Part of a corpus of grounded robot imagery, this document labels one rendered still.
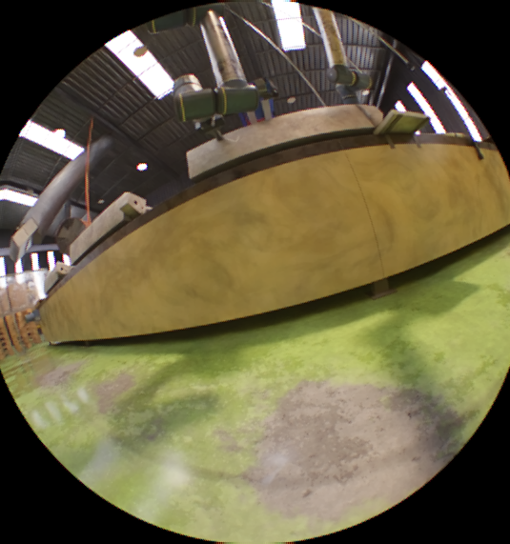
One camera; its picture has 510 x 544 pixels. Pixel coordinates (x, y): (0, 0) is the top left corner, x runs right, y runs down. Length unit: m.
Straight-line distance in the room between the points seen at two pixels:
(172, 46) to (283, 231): 9.46
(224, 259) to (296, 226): 0.35
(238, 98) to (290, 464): 0.91
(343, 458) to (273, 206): 0.83
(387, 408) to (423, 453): 0.13
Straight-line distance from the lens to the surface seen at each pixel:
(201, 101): 0.66
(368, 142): 1.03
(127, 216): 1.29
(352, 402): 0.44
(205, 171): 0.95
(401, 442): 0.38
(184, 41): 9.69
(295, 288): 0.81
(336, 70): 1.20
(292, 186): 0.83
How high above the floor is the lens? 0.34
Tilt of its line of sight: 4 degrees down
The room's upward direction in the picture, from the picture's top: 17 degrees counter-clockwise
